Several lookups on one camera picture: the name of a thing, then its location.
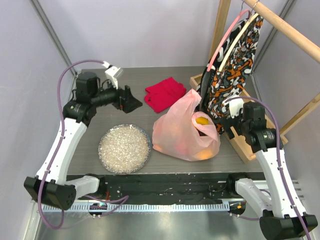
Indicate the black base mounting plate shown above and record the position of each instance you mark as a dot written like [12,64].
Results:
[172,188]

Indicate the patterned orange black garment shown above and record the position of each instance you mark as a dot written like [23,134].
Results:
[232,79]

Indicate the yellow fake bell pepper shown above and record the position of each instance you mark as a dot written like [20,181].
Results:
[202,121]

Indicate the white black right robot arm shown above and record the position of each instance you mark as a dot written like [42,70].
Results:
[281,214]

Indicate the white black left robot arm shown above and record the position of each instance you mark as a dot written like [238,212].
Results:
[50,185]

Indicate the round plate of rice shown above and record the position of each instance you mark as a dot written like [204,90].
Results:
[124,149]

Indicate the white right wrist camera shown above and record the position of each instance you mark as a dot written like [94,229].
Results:
[235,106]

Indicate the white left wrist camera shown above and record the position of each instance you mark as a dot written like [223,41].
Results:
[112,73]

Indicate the black white striped garment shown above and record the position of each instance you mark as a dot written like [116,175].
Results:
[204,90]

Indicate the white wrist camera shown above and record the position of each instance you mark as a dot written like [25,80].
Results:
[112,73]
[235,106]

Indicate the red folded cloth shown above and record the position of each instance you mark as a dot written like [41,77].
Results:
[164,94]

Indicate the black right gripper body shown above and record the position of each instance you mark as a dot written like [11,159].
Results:
[229,126]

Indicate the pink plastic bag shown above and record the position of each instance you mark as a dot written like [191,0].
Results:
[177,134]

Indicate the pink clothes hanger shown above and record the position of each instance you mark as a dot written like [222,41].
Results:
[209,67]

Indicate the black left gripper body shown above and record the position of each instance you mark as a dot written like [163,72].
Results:
[118,100]

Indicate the cream clothes hanger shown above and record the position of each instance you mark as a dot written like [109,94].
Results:
[234,43]

